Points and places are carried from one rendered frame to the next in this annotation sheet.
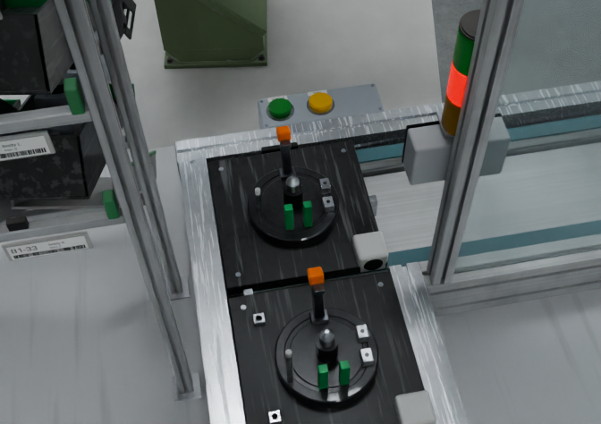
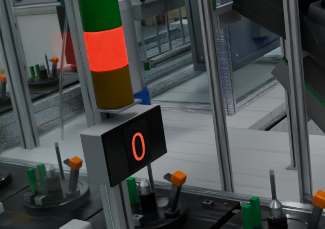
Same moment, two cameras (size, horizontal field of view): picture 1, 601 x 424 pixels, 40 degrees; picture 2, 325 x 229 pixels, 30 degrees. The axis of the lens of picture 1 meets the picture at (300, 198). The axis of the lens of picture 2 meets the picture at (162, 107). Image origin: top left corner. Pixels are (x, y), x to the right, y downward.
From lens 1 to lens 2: 153 cm
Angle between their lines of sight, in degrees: 101
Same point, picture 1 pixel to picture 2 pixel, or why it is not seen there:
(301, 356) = (160, 201)
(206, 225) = not seen: hidden behind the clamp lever
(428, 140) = (134, 108)
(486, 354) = not seen: outside the picture
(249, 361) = (188, 196)
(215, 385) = (194, 189)
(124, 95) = (288, 7)
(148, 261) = (210, 61)
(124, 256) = not seen: outside the picture
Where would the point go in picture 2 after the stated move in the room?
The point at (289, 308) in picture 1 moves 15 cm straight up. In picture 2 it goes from (201, 218) to (190, 139)
